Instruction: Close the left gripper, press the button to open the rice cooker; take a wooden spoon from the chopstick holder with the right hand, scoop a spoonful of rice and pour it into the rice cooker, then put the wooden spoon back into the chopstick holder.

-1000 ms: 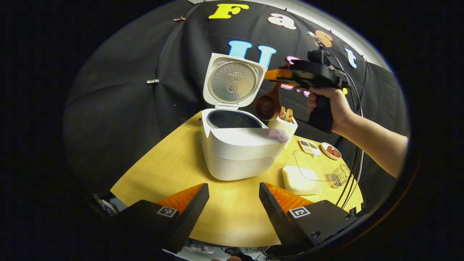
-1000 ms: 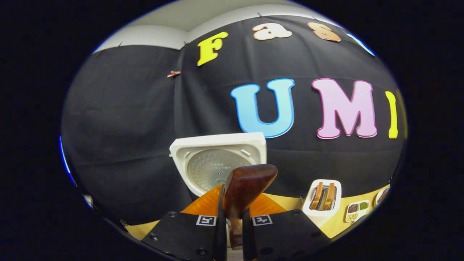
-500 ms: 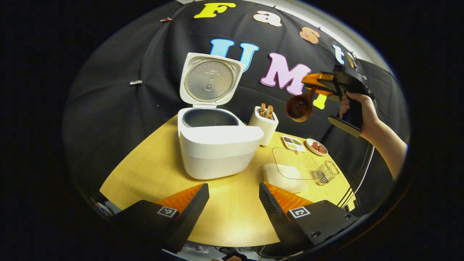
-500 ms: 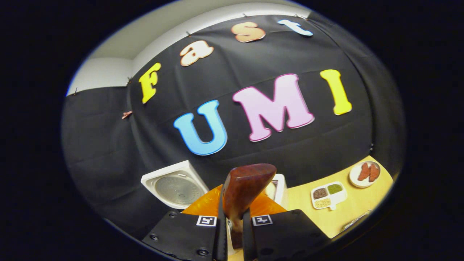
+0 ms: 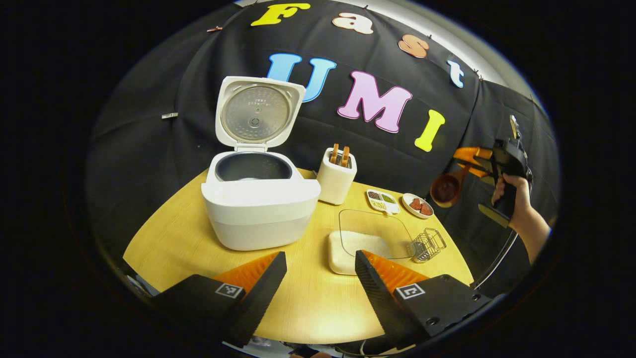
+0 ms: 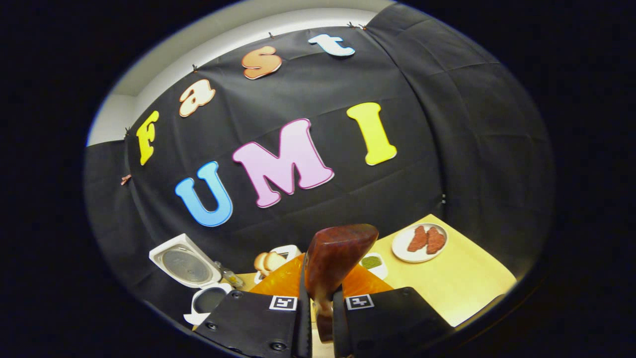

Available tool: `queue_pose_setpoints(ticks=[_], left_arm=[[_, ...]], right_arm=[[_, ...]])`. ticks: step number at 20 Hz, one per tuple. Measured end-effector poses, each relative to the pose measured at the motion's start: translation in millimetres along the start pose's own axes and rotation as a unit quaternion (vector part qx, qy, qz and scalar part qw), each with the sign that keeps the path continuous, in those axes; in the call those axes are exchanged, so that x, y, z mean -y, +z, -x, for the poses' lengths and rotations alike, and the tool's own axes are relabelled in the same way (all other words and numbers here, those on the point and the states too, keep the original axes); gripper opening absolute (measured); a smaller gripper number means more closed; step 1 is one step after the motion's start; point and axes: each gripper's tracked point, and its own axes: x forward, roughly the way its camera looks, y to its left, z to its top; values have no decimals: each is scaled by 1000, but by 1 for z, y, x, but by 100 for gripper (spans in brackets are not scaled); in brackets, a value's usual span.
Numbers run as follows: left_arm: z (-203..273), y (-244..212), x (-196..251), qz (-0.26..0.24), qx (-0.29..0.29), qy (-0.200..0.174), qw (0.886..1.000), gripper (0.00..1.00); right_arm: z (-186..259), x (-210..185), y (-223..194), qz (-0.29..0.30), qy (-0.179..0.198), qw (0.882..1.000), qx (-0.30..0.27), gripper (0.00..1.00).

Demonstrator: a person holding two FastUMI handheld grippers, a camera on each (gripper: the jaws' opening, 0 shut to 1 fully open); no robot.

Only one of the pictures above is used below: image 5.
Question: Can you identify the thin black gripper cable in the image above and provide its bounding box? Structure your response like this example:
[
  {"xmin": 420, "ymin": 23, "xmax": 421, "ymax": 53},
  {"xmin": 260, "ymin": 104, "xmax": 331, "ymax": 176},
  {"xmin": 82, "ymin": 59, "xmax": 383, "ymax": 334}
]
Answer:
[{"xmin": 472, "ymin": 231, "xmax": 520, "ymax": 290}]

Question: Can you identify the round white plate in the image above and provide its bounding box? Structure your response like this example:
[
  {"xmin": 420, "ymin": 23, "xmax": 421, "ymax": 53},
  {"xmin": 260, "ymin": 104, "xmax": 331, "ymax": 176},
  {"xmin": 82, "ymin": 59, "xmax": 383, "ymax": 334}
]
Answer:
[{"xmin": 401, "ymin": 193, "xmax": 435, "ymax": 219}]

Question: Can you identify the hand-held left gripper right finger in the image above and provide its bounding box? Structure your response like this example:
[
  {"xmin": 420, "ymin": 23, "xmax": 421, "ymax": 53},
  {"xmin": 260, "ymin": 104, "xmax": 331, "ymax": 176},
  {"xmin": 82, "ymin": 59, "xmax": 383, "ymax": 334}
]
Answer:
[{"xmin": 355, "ymin": 250, "xmax": 493, "ymax": 351}]

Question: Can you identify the white rice box clear lid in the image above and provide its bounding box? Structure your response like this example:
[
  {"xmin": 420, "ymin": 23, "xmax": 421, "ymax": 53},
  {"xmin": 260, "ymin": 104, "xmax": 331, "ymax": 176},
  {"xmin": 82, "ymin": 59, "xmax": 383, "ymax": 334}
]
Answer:
[{"xmin": 328, "ymin": 209, "xmax": 416, "ymax": 275}]

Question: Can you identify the white toaster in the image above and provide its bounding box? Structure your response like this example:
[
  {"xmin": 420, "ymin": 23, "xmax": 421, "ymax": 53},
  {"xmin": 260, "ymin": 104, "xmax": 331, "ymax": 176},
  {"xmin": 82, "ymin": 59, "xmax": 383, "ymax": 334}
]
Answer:
[{"xmin": 316, "ymin": 147, "xmax": 358, "ymax": 205}]

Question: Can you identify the white rice cooker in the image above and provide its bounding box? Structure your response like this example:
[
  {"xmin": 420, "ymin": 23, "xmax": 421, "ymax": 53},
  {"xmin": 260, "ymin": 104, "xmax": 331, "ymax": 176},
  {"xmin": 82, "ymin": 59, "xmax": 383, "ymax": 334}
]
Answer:
[{"xmin": 201, "ymin": 76, "xmax": 321, "ymax": 251}]

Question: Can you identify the brown wooden spoon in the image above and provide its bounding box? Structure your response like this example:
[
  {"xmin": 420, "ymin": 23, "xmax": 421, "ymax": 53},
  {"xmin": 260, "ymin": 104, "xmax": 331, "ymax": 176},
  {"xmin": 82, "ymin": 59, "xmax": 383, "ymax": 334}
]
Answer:
[{"xmin": 430, "ymin": 164, "xmax": 473, "ymax": 208}]

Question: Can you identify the white divided bean dish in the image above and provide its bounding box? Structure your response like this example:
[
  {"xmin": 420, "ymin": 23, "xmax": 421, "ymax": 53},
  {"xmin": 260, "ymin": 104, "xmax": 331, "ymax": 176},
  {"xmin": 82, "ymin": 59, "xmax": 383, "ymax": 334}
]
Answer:
[{"xmin": 366, "ymin": 188, "xmax": 400, "ymax": 215}]

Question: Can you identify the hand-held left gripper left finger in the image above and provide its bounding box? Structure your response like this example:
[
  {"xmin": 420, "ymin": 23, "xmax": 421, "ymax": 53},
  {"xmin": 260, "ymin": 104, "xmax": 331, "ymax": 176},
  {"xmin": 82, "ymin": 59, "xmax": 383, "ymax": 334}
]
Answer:
[{"xmin": 149, "ymin": 252, "xmax": 288, "ymax": 349}]

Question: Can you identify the metal wire chopstick holder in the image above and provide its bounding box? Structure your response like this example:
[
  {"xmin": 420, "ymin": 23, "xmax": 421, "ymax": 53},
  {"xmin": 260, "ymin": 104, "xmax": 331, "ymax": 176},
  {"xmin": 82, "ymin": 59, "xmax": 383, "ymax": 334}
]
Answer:
[{"xmin": 407, "ymin": 228, "xmax": 447, "ymax": 263}]

